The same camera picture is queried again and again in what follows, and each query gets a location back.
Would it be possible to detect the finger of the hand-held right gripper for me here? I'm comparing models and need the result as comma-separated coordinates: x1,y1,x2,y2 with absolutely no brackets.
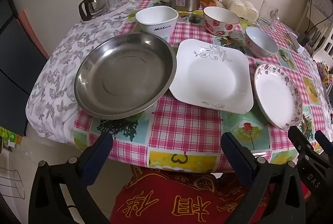
315,130,333,156
288,125,333,204

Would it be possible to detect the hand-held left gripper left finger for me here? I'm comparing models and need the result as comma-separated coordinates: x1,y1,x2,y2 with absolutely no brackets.
29,131,113,224

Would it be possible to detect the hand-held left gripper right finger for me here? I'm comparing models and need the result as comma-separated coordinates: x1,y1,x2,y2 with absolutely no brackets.
221,131,306,224

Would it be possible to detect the floral rim round plate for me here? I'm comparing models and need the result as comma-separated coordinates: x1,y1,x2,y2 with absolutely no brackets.
254,64,303,131

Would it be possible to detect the white square plate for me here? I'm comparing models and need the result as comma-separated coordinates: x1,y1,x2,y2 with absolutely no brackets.
169,39,254,114

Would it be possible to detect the small white bowl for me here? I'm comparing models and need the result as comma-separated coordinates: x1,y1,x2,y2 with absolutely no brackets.
245,26,279,58

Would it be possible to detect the strawberry print bowl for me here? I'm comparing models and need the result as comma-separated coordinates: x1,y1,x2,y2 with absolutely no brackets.
203,6,240,37

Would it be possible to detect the white square bowl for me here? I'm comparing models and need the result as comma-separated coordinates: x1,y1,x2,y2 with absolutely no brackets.
135,6,179,39

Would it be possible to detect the colourful snack packet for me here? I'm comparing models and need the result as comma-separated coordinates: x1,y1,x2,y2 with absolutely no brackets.
318,60,333,84

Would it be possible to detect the red embroidered cushion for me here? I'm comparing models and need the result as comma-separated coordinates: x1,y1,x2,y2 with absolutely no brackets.
111,165,310,224

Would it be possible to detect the green printed box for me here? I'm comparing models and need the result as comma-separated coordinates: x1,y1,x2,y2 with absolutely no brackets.
0,126,22,151

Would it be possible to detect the white charger block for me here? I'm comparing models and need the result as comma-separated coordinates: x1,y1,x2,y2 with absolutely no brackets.
289,33,303,54

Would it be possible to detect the grey floral cloth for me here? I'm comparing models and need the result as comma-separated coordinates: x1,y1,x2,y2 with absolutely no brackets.
25,0,146,144

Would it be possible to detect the white plastic basket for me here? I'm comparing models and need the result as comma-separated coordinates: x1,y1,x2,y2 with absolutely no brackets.
294,0,333,63

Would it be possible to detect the dark cabinet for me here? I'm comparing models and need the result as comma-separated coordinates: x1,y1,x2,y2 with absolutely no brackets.
0,0,50,136

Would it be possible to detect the clear glass mug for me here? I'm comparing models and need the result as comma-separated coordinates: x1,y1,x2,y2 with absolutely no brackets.
257,0,280,28

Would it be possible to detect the bag of steamed buns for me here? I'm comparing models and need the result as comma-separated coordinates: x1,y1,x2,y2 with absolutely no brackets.
222,0,259,22

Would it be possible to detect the wire rack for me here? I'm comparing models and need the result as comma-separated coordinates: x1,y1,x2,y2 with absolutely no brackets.
0,167,25,200

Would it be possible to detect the black cable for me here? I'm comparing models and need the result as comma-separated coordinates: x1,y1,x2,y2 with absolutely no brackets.
304,0,333,35

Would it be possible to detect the glass teapot with black handle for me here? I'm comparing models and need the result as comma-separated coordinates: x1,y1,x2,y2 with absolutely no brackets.
78,0,107,22

